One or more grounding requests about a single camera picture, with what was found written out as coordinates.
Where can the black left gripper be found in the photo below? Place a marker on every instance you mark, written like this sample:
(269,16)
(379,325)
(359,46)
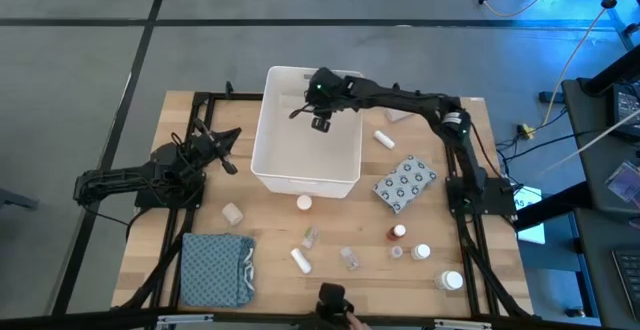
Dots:
(205,145)

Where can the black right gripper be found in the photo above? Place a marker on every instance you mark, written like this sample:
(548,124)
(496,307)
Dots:
(330,92)

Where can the short beige bandage roll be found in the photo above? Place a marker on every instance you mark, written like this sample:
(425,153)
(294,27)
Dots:
(232,214)

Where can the white gauze roll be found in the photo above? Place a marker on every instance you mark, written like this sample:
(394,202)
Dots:
(384,140)
(301,261)

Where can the orange pill bottle white cap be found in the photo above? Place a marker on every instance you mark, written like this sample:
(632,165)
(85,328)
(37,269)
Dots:
(304,202)

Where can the grey printed medical pouch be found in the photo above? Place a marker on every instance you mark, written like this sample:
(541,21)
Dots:
(404,184)

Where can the clear vial pink contents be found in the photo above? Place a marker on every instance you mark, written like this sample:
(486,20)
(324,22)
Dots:
(310,238)

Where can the red bottle white cap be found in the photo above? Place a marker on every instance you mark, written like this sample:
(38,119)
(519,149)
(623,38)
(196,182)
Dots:
(397,231)

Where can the small clear vial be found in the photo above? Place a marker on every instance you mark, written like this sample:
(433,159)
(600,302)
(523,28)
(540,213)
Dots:
(396,252)

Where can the white-capped clear bottle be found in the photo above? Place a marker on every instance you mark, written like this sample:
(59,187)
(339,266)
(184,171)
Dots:
(421,252)

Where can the large white-capped bottle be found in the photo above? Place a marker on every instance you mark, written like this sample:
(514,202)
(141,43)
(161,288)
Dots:
(451,280)

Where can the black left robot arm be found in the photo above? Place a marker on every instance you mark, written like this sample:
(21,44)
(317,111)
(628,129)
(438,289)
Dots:
(115,177)

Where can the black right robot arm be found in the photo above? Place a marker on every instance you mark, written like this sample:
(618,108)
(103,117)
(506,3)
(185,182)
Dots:
(400,97)

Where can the white perforated plastic basket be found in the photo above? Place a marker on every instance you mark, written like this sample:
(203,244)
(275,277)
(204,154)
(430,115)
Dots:
(300,160)

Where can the blue patterned cloth pouch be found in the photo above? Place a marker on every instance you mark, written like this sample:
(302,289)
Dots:
(215,270)

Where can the clear vial green contents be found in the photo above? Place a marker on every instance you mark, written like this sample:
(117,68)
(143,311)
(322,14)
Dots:
(350,259)

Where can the black boxy device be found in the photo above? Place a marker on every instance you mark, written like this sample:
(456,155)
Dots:
(331,297)

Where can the person's hand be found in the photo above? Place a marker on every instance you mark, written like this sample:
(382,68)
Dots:
(359,324)

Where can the black floor box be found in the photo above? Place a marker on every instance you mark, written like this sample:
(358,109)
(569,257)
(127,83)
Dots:
(550,97)

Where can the white paper sheet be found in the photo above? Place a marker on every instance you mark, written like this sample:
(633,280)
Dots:
(532,232)

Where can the black rig beam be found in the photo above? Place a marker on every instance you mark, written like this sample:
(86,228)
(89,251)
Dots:
(550,207)
(615,72)

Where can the dark grey desk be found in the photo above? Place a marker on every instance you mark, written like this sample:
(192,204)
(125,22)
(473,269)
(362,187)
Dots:
(600,270)
(585,110)

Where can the thin white rod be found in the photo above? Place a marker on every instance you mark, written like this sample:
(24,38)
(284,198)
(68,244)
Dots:
(600,140)

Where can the black laptop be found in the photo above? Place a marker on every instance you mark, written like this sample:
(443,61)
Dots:
(627,107)

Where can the purple plastic bag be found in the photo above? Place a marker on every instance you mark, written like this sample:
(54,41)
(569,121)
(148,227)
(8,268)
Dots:
(622,180)

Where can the black keyboard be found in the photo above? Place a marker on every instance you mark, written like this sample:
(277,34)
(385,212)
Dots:
(630,280)

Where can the black aluminium table frame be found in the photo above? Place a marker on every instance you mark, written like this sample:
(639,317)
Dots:
(240,96)

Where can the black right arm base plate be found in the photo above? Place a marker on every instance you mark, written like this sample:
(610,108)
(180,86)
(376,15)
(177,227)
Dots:
(500,202)

